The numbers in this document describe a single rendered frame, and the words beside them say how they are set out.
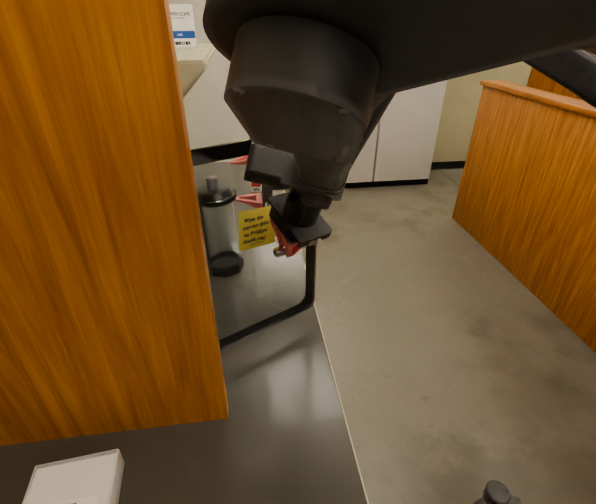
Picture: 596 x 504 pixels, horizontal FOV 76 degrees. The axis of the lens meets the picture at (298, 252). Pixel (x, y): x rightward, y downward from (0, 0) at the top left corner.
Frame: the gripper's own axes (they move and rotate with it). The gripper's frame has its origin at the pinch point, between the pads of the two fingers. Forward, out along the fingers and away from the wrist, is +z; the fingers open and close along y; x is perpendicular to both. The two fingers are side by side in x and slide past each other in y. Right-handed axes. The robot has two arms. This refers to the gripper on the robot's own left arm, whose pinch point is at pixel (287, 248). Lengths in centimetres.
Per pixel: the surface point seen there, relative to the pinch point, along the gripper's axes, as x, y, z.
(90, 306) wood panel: -32.1, -1.4, -1.1
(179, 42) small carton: -7.2, -31.3, -20.9
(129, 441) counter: -33.4, 11.4, 23.6
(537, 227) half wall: 216, -2, 85
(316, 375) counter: 1.0, 18.3, 20.3
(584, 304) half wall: 193, 48, 87
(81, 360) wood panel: -35.5, 1.0, 8.8
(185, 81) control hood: -14.6, -12.1, -26.0
